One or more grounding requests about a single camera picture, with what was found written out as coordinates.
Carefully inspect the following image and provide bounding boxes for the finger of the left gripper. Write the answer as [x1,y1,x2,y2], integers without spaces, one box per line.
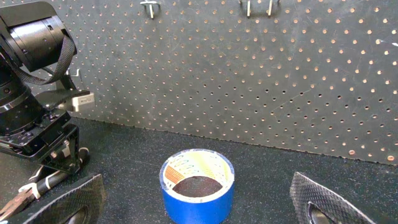
[39,123,81,175]

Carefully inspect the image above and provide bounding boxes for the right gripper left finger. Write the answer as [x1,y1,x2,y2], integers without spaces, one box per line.
[26,173,106,224]

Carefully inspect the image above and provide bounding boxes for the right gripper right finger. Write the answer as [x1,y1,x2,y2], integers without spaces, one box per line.
[289,171,377,224]

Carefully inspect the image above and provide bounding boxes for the metal hook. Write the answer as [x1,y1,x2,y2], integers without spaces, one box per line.
[139,0,162,20]
[238,0,280,18]
[65,68,82,82]

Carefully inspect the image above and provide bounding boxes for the roll of blue tape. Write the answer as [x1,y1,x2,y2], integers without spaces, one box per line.
[159,148,236,224]

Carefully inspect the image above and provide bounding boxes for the black cable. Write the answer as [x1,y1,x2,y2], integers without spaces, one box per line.
[9,34,77,86]

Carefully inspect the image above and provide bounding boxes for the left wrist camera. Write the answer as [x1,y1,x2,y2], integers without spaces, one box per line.
[72,93,96,113]

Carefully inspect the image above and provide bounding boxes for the black pegboard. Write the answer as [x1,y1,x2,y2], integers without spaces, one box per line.
[0,0,398,166]

